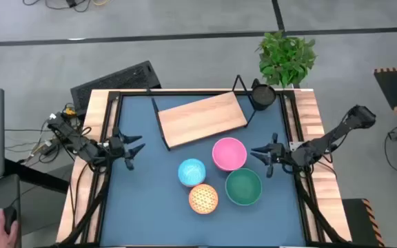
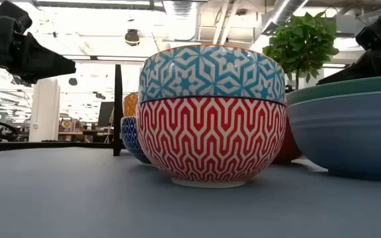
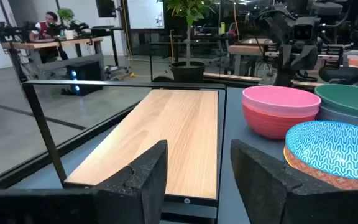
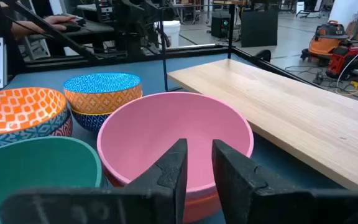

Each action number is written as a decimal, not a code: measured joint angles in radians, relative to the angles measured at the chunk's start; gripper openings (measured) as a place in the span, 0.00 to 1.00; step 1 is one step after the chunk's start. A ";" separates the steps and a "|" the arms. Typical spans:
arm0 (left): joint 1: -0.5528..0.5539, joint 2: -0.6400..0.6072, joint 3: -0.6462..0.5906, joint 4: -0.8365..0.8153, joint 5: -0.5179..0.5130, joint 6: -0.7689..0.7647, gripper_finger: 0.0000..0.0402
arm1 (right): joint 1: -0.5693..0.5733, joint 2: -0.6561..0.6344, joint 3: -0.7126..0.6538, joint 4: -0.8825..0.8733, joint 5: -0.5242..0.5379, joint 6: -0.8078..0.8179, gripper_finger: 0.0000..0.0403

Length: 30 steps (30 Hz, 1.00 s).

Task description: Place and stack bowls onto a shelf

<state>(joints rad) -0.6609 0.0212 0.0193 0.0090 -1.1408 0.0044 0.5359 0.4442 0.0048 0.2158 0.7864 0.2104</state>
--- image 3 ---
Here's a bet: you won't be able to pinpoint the coral ribbed plastic bowl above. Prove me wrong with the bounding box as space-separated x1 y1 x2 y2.
242 102 319 140

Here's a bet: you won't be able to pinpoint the person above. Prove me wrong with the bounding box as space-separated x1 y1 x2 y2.
29 11 70 65

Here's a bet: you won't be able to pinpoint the wooden shelf black metal frame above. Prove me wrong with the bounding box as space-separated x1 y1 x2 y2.
22 80 228 224

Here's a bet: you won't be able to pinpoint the grey-blue plastic bowl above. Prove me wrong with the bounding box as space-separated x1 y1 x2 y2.
317 105 358 133

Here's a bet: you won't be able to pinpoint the pink plastic bowl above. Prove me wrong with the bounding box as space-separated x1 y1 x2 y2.
241 85 322 118

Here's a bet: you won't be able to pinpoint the black metal table frame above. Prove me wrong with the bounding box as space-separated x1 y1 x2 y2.
0 72 326 191

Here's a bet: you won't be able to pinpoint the blue-grey table mat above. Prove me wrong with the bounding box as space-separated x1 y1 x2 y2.
9 86 291 224

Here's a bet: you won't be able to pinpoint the potted green tree black pot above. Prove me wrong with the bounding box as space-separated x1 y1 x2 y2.
157 0 217 84

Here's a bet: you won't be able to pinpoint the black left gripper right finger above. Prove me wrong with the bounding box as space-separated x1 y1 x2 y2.
230 139 358 224

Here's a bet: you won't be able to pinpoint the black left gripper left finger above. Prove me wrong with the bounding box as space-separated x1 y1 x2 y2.
0 139 169 224

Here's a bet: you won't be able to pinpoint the green plastic bowl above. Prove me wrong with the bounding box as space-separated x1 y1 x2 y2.
314 83 358 119

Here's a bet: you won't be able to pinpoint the white screen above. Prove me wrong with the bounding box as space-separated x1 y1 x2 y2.
126 0 166 30

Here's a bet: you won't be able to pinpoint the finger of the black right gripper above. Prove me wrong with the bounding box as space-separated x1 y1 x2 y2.
292 46 319 74
275 45 293 87

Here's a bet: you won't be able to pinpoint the small plant white pot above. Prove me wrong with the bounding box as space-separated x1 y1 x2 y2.
57 7 76 40

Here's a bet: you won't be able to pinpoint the black monitor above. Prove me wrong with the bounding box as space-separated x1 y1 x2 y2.
95 0 117 18

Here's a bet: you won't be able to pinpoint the black computer tower blue lights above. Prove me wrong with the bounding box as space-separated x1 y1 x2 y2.
61 60 104 96

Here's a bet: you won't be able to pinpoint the wooden desk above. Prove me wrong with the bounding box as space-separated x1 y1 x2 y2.
1 36 105 80

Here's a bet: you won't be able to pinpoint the turquoise wave pattern bowl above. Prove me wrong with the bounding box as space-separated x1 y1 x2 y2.
283 120 358 191

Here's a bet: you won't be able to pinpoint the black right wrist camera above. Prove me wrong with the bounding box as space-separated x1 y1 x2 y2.
291 16 317 41

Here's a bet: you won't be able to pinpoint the wooden work table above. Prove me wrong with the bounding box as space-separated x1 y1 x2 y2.
227 37 275 77

